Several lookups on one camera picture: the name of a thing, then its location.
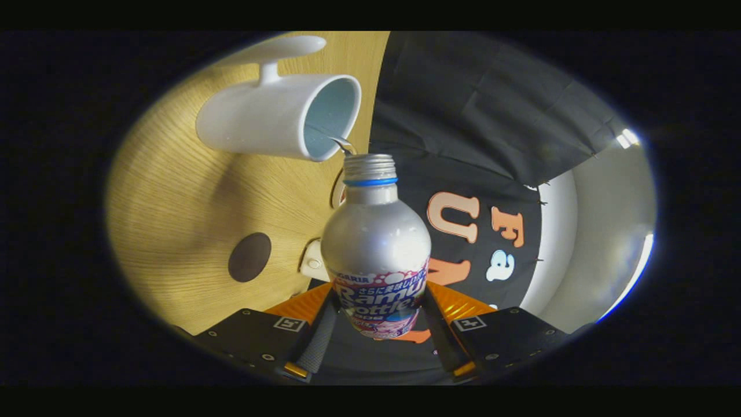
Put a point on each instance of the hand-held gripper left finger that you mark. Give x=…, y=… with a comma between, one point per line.
x=318, y=344

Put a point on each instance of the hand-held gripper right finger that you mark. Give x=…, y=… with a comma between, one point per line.
x=443, y=341

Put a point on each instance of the dark round coaster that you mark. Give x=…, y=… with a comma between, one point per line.
x=249, y=258

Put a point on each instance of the silver juice bottle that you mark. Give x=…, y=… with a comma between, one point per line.
x=375, y=237

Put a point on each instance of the clear juice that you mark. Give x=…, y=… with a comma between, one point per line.
x=344, y=145

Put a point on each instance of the white cup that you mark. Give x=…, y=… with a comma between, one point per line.
x=260, y=121

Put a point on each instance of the white toaster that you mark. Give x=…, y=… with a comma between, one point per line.
x=311, y=263

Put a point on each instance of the white round plate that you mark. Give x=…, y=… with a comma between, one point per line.
x=335, y=191

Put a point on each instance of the wooden table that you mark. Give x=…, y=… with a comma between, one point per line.
x=173, y=202

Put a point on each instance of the black backdrop cloth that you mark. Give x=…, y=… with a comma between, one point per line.
x=463, y=104

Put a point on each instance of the small ceiling light panel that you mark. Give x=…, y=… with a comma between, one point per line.
x=628, y=138

